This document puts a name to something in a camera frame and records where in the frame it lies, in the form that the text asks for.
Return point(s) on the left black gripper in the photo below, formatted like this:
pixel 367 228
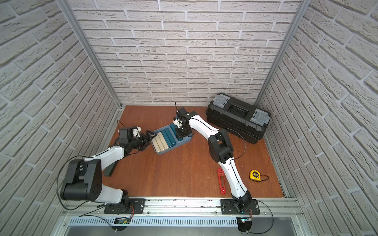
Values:
pixel 146 137

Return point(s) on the aluminium rail frame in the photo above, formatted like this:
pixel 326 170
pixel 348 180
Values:
pixel 264 216

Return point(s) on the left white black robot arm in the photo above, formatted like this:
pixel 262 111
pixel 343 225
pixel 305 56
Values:
pixel 83 180

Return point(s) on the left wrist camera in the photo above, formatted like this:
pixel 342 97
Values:
pixel 136 132

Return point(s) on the beige block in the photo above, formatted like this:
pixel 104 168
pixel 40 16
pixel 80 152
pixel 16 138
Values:
pixel 155 145
pixel 160 146
pixel 163 141

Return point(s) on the red pruning pliers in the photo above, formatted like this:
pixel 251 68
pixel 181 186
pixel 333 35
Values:
pixel 222 180

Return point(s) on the black plastic toolbox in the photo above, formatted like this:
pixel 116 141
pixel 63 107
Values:
pixel 240 117

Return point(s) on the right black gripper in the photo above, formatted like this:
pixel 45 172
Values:
pixel 180 134

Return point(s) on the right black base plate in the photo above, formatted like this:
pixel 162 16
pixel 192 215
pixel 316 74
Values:
pixel 229 207

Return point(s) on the blue plastic tray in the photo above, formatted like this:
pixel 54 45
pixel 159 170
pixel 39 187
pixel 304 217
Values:
pixel 178 143

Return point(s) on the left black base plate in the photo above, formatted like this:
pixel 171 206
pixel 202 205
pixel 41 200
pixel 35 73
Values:
pixel 133 205

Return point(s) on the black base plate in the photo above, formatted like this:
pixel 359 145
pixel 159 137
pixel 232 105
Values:
pixel 133 205
pixel 229 207

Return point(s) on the yellow tape measure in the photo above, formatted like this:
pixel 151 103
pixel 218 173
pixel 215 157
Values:
pixel 255 176

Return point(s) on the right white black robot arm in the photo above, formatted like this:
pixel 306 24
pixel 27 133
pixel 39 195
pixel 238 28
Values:
pixel 221 151

